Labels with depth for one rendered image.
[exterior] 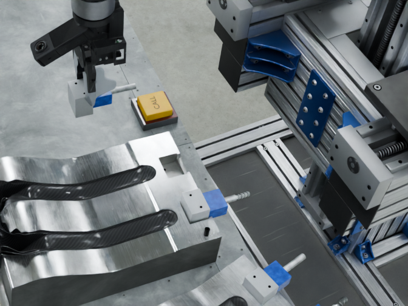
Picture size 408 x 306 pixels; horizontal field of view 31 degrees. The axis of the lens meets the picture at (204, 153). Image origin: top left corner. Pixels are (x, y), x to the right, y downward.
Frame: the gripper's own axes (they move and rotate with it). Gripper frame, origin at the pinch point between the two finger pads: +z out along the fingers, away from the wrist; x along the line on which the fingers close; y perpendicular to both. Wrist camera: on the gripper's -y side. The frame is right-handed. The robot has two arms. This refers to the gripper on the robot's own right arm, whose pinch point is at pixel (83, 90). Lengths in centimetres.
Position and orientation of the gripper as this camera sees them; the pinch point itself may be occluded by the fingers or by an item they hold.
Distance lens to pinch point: 142.5
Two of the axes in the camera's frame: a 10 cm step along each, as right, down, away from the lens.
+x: -3.9, -7.4, 5.4
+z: -1.1, 6.3, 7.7
